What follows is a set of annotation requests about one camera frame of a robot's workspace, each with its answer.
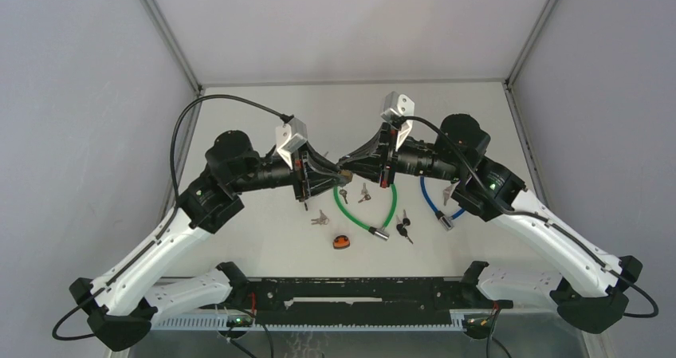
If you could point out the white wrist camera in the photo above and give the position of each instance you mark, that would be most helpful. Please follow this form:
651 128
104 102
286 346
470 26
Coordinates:
397 110
290 137

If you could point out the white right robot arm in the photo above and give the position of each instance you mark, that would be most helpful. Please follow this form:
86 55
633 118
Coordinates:
586 286

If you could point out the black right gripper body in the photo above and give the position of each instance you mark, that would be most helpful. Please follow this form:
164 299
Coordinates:
389 167

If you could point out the orange padlock black keys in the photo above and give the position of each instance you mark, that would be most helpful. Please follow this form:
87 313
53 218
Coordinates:
402 224

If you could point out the small padlock silver key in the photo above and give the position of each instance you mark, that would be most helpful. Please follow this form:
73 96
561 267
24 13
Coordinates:
344 194

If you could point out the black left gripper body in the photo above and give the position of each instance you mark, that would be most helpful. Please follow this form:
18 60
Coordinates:
300 173

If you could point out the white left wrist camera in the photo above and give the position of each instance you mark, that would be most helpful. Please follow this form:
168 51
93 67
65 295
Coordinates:
290 137

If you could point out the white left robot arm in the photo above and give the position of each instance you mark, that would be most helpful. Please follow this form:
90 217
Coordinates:
124 303

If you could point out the brass padlock silver keys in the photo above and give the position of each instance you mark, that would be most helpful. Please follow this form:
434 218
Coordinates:
321 220

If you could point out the blue lock silver keys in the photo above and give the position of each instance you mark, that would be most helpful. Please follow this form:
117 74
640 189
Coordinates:
446 193

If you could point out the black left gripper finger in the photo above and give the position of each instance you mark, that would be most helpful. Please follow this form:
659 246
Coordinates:
315 183
319 162

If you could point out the blue cable lock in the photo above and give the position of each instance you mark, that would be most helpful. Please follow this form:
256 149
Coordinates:
446 220

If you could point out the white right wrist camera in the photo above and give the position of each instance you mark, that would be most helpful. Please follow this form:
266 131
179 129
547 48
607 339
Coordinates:
397 110

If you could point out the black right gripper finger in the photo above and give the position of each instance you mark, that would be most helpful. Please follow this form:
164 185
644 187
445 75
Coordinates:
373 167
373 150

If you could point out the green lock silver keys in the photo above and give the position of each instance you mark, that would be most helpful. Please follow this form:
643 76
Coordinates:
365 195

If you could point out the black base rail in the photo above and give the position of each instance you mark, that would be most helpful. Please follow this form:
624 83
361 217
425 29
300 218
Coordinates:
360 301

